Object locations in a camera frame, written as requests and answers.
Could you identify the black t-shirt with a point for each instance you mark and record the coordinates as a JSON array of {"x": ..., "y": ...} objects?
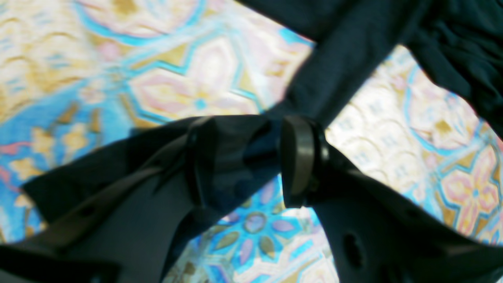
[{"x": 458, "y": 43}]

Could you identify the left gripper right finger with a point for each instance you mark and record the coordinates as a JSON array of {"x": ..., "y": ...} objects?
[{"x": 375, "y": 234}]

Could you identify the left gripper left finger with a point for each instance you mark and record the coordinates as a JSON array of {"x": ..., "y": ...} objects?
[{"x": 123, "y": 233}]

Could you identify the patterned tablecloth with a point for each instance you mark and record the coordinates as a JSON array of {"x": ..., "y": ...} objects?
[{"x": 77, "y": 75}]

